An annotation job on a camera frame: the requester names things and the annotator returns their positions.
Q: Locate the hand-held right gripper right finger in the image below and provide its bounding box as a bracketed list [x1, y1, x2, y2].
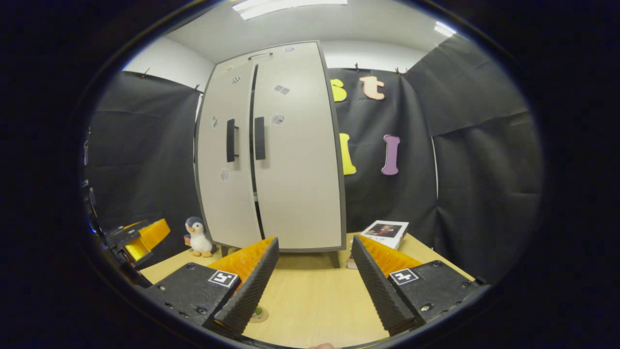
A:
[351, 235, 490, 336]

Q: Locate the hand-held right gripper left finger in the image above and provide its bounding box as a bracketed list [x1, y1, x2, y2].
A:
[144, 236, 280, 338]

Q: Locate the grey cabinet door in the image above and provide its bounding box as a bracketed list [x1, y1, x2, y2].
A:
[194, 60, 265, 249]
[251, 41, 347, 253]

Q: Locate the grey cabinet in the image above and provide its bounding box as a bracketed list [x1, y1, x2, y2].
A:
[194, 41, 348, 269]

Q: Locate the penguin plush toy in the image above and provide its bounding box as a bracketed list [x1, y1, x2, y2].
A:
[185, 216, 214, 258]

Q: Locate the white portrait cover book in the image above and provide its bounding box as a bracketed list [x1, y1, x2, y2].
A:
[360, 220, 410, 251]

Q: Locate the black backdrop cloth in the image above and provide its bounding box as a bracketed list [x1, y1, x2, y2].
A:
[85, 34, 544, 285]

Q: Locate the long ceiling light panel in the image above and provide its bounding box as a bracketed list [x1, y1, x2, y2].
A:
[232, 0, 348, 21]

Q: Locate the black door handle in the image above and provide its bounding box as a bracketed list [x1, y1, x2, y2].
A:
[254, 116, 266, 161]
[226, 118, 240, 163]

